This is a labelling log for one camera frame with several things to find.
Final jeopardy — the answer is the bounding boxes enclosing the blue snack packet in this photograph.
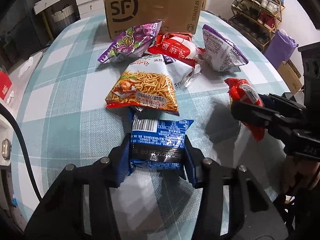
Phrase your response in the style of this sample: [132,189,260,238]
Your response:
[130,109,194,170]

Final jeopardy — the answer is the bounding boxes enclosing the red black candy packet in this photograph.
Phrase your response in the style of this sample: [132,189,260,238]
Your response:
[224,77,266,142]

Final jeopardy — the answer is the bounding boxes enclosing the white noodle snack bag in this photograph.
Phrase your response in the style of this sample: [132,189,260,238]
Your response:
[105,54,195,116]

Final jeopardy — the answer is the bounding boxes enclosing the purple white snack bag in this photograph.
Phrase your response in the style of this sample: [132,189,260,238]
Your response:
[202,24,248,72]

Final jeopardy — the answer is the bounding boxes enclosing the purple candy bag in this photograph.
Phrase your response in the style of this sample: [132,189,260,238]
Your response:
[97,21,162,63]

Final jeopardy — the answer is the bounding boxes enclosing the red white balloon snack bag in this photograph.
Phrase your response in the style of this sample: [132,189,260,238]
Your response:
[148,33,206,67]

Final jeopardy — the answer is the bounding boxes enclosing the person's right hand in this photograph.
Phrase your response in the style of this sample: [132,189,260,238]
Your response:
[281,155,319,196]

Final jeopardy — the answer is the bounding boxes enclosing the small cardboard box on floor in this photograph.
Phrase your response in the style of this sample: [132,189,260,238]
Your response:
[277,60,303,95]

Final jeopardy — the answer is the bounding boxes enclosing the blue checkered tablecloth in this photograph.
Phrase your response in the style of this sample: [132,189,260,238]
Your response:
[11,10,293,240]

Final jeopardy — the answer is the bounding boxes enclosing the wooden shoe rack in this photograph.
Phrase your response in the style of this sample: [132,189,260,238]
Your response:
[228,0,285,53]

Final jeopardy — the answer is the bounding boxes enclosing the white side table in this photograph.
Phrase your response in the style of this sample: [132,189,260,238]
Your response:
[1,52,43,169]

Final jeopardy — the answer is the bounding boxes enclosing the red box on side table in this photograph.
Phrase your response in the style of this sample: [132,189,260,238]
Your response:
[0,72,12,100]

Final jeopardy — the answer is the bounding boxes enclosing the woven laundry basket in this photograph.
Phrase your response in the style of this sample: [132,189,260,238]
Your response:
[51,5,76,33]

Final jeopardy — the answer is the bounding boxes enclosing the SF cardboard box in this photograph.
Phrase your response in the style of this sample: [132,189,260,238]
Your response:
[105,0,203,40]

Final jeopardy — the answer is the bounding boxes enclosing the black cable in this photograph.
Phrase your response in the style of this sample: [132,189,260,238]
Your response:
[0,103,43,202]

